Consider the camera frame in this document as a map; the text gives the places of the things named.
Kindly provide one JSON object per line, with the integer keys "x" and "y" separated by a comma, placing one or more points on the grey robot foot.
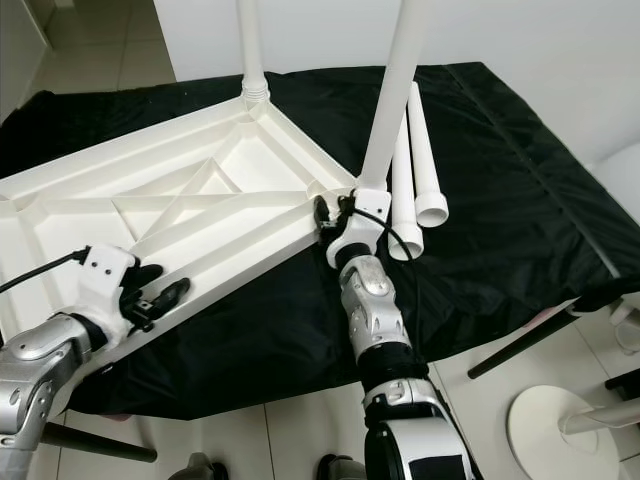
{"x": 210, "y": 470}
{"x": 340, "y": 470}

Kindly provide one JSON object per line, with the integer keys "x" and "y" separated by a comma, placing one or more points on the grey left robot foot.
{"x": 210, "y": 470}

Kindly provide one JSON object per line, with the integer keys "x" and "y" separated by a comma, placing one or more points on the grey right robot foot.
{"x": 340, "y": 470}

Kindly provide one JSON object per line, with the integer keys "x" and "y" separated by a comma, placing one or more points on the black metal table leg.
{"x": 530, "y": 345}
{"x": 105, "y": 442}

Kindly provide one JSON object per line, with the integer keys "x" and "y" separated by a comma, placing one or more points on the white round floor stand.
{"x": 550, "y": 425}

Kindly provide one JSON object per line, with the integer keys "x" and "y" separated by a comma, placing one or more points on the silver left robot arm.
{"x": 40, "y": 370}

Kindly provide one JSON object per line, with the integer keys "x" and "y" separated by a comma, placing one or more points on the white plastic table top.
{"x": 220, "y": 170}

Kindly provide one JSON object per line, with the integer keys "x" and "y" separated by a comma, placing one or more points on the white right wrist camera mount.
{"x": 360, "y": 235}

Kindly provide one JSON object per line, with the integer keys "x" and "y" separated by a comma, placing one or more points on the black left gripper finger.
{"x": 147, "y": 275}
{"x": 172, "y": 294}

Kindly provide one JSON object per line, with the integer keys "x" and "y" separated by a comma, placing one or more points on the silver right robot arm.
{"x": 370, "y": 310}

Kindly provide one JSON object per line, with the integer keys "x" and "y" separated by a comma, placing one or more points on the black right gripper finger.
{"x": 322, "y": 216}

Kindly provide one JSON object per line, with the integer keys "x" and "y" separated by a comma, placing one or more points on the white plastic table leg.
{"x": 405, "y": 200}
{"x": 252, "y": 50}
{"x": 390, "y": 100}
{"x": 425, "y": 160}

